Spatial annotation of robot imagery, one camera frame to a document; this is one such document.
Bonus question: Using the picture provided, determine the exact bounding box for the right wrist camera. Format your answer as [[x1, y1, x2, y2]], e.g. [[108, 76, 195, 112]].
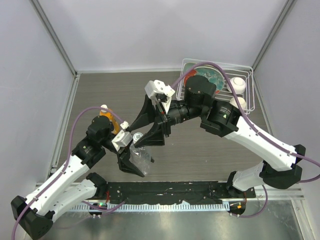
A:
[[144, 80, 176, 114]]

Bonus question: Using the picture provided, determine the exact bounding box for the orange juice bottle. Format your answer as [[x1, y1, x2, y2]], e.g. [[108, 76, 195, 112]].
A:
[[99, 108, 120, 135]]

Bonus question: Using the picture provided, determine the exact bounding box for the aluminium frame rail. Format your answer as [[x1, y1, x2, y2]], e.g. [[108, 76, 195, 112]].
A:
[[254, 184, 305, 201]]

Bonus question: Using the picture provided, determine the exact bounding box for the lower white bowl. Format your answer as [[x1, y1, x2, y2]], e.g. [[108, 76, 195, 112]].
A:
[[229, 96, 247, 111]]

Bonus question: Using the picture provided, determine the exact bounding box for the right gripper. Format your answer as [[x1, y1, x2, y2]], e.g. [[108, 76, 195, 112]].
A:
[[129, 94, 206, 149]]

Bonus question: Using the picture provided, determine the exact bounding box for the red and teal plate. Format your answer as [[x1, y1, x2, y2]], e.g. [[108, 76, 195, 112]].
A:
[[183, 66, 225, 94]]

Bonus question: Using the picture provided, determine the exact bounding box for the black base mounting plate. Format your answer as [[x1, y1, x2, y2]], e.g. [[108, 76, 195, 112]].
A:
[[77, 181, 256, 206]]

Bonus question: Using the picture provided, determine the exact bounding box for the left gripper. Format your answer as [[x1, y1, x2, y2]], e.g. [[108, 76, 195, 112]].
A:
[[100, 132, 154, 176]]

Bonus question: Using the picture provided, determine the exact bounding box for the white bowl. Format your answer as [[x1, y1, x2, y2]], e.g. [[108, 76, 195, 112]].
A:
[[230, 77, 247, 95], [229, 96, 247, 111]]

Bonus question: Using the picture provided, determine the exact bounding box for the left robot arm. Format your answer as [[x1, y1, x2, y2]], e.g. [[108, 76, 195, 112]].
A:
[[11, 115, 148, 240]]

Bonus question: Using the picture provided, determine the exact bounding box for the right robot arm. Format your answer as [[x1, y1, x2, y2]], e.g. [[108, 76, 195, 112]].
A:
[[128, 75, 306, 198]]

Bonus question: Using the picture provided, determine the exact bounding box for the upper white bowl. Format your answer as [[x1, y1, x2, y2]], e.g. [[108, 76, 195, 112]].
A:
[[230, 77, 247, 95]]

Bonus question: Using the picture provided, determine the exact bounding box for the clear plastic bottle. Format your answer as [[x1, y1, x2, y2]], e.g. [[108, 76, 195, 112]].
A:
[[129, 142, 151, 176]]

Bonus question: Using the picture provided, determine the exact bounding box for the slotted cable duct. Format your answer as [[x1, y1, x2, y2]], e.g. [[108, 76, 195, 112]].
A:
[[69, 201, 230, 213]]

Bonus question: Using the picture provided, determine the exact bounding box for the white bottle cap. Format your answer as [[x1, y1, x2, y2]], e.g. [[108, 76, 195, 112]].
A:
[[132, 132, 143, 144], [100, 104, 108, 109]]

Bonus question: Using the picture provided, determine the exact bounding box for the white wire dish rack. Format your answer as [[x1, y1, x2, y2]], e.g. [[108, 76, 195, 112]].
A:
[[175, 58, 256, 113]]

